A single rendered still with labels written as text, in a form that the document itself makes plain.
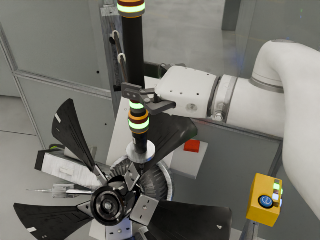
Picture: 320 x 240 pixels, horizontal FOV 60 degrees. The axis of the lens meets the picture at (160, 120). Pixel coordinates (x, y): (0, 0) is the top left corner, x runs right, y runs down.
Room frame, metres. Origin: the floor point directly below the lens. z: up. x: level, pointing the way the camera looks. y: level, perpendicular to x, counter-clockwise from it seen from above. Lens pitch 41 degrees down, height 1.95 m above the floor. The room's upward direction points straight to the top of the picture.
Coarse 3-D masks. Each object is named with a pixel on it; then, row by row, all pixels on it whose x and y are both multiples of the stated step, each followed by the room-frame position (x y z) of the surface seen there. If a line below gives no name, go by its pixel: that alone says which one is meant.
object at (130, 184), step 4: (132, 164) 0.58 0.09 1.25; (132, 168) 0.56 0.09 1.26; (128, 172) 0.56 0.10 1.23; (132, 172) 0.54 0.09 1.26; (136, 172) 0.53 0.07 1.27; (124, 176) 0.56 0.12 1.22; (128, 176) 0.55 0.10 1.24; (132, 176) 0.53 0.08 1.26; (136, 176) 0.52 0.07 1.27; (128, 180) 0.53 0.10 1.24; (136, 180) 0.50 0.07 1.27; (128, 184) 0.51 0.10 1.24; (132, 184) 0.50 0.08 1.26; (128, 188) 0.50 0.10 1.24
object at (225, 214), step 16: (160, 208) 0.46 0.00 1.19; (176, 208) 0.46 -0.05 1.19; (192, 208) 0.46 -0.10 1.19; (208, 208) 0.46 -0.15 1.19; (224, 208) 0.46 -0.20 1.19; (160, 224) 0.41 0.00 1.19; (176, 224) 0.41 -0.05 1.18; (192, 224) 0.41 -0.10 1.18; (208, 224) 0.41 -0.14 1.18; (224, 224) 0.41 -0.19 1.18
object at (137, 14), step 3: (144, 9) 0.46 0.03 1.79; (120, 12) 0.44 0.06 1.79; (123, 12) 0.44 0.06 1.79; (126, 12) 0.44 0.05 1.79; (129, 12) 0.44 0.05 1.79; (132, 12) 0.44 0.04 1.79; (135, 12) 0.44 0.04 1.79; (138, 12) 0.44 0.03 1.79; (141, 12) 0.45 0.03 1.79; (123, 15) 0.44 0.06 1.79; (126, 15) 0.44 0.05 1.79; (129, 15) 0.44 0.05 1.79; (132, 15) 0.44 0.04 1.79; (135, 15) 0.44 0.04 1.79; (138, 15) 0.44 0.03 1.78
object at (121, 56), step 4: (112, 24) 0.98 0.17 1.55; (112, 32) 0.91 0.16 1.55; (116, 32) 0.91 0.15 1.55; (112, 36) 0.91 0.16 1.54; (116, 36) 0.88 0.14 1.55; (116, 40) 0.85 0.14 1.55; (120, 48) 0.80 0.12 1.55; (120, 52) 0.76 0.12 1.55; (120, 56) 0.74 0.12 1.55; (124, 56) 0.75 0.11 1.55; (124, 60) 0.75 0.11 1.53; (124, 64) 0.69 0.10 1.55; (124, 68) 0.67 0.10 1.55; (124, 72) 0.65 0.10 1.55
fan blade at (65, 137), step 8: (64, 104) 0.70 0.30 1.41; (72, 104) 0.68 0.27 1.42; (56, 112) 0.71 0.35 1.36; (64, 112) 0.69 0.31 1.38; (72, 112) 0.66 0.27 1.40; (56, 120) 0.71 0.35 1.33; (64, 120) 0.68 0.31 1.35; (72, 120) 0.65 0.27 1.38; (64, 128) 0.67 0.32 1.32; (72, 128) 0.64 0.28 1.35; (80, 128) 0.62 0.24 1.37; (56, 136) 0.71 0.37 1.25; (64, 136) 0.68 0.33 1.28; (72, 136) 0.64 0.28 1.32; (80, 136) 0.61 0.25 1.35; (64, 144) 0.69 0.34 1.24; (72, 144) 0.64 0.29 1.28; (80, 144) 0.61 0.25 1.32; (72, 152) 0.66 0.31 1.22; (80, 152) 0.61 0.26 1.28; (88, 152) 0.58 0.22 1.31; (88, 160) 0.57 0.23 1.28; (88, 168) 0.59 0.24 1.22
